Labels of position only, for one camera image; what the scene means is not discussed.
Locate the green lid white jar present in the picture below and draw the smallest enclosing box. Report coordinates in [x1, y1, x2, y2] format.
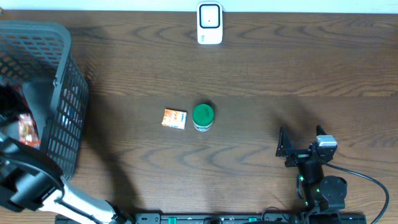
[192, 104, 215, 132]

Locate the small orange snack box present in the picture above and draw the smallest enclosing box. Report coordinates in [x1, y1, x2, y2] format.
[161, 109, 187, 129]

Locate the orange Top chocolate bar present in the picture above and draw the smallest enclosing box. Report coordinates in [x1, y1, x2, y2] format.
[19, 114, 41, 148]

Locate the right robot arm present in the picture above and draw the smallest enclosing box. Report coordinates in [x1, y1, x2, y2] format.
[275, 125, 347, 223]

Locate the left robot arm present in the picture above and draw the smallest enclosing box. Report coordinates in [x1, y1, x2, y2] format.
[1, 135, 136, 224]

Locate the white barcode scanner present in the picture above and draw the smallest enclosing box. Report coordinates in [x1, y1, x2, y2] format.
[197, 2, 223, 45]

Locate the grey plastic mesh basket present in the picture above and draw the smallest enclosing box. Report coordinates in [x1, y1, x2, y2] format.
[1, 21, 89, 180]

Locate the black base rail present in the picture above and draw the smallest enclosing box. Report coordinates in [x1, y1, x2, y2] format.
[55, 212, 368, 224]

